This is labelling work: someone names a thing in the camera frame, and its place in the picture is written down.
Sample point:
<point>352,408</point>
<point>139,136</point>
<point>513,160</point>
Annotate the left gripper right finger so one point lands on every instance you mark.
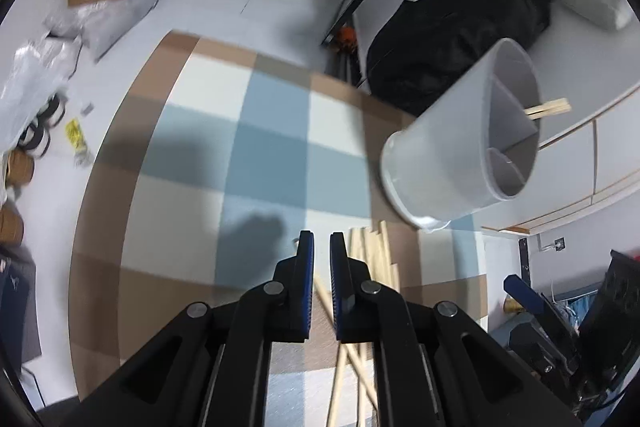
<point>434,366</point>

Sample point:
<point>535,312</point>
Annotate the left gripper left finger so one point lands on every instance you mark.
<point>210,366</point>

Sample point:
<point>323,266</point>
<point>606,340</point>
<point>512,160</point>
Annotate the wooden chopstick on table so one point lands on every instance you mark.
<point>364,245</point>
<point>392,268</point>
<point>351,352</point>
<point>337,386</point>

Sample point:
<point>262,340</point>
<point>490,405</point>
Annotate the checkered tablecloth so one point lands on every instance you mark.
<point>217,158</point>

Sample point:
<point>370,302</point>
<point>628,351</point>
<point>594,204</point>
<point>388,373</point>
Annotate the grey utensil holder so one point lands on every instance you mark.
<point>474,147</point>

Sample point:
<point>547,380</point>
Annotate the chopsticks in holder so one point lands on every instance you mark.
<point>551,108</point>

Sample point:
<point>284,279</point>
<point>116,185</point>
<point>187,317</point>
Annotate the black backpack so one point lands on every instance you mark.
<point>428,45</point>

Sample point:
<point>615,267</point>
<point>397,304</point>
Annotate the white plastic bag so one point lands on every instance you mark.
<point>40,67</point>

